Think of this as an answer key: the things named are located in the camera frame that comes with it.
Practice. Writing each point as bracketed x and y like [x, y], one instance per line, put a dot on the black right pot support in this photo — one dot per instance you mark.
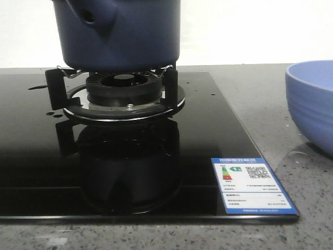
[56, 91]

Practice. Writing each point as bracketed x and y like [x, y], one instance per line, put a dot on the blue white energy label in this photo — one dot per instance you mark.
[248, 186]

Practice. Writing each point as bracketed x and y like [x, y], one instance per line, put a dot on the black right gas burner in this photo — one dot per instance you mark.
[121, 115]

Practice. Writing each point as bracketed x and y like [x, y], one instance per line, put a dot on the black glass gas stove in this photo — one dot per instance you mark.
[56, 171]

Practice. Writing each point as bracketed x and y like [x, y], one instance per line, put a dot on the dark blue saucepan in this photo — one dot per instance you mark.
[118, 36]

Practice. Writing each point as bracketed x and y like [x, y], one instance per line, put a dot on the light blue bowl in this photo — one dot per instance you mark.
[309, 100]

